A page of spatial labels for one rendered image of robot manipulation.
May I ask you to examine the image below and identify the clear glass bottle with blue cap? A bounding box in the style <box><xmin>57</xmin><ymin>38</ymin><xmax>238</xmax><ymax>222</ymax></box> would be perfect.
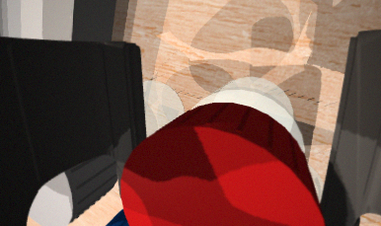
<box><xmin>106</xmin><ymin>209</ymin><xmax>129</xmax><ymax>226</ymax></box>

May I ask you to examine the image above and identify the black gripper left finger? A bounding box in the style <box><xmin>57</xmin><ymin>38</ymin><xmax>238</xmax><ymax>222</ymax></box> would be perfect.
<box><xmin>0</xmin><ymin>37</ymin><xmax>147</xmax><ymax>226</ymax></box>

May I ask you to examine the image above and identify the clear glass bottle with grey cap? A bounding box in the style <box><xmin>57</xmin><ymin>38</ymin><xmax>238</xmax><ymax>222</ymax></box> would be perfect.
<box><xmin>308</xmin><ymin>164</ymin><xmax>324</xmax><ymax>202</ymax></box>
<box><xmin>29</xmin><ymin>80</ymin><xmax>185</xmax><ymax>226</ymax></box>

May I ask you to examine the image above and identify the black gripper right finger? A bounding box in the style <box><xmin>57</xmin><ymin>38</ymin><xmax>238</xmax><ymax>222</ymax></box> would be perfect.
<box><xmin>320</xmin><ymin>30</ymin><xmax>381</xmax><ymax>226</ymax></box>

